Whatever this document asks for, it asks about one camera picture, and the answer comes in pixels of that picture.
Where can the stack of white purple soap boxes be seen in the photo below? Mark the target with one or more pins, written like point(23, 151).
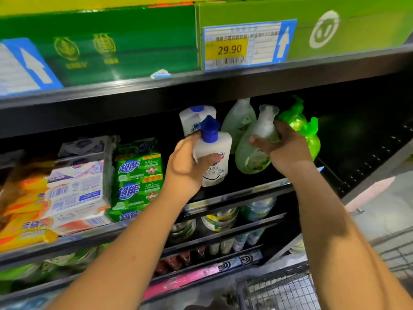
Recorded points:
point(81, 197)

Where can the person's left forearm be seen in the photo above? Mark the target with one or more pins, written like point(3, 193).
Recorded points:
point(122, 261)

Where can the stack of yellow soap boxes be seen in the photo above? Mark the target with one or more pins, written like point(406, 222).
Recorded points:
point(26, 229)

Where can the row of blue white tubes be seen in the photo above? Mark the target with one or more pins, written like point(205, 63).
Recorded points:
point(26, 301)

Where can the person's left hand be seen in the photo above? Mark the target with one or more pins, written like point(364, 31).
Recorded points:
point(184, 171)

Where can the pale green hand sanitizer bottle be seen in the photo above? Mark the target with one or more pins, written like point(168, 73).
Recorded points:
point(237, 122)

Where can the person's right hand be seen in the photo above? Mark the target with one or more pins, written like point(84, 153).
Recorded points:
point(287, 151)

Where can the white hand sanitizer bottle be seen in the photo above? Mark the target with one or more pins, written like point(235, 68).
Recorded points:
point(216, 148)
point(190, 119)

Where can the row of red tubes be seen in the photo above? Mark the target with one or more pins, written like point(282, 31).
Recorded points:
point(174, 261)

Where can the small white blue clip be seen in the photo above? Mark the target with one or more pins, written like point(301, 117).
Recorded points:
point(161, 74)

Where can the bright green hand sanitizer bottle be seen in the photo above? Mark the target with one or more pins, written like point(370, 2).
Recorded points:
point(313, 142)
point(293, 119)

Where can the stack of green soap boxes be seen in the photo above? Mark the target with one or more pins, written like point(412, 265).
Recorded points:
point(137, 184)

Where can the white blue price tag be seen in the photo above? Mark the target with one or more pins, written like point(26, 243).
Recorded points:
point(26, 67)
point(248, 47)

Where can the pink flat pack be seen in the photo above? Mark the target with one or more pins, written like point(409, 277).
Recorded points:
point(180, 284)

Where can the person's right forearm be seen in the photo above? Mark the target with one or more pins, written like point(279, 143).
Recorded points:
point(355, 242)

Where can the teal packets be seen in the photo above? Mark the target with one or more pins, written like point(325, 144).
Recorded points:
point(235, 242)

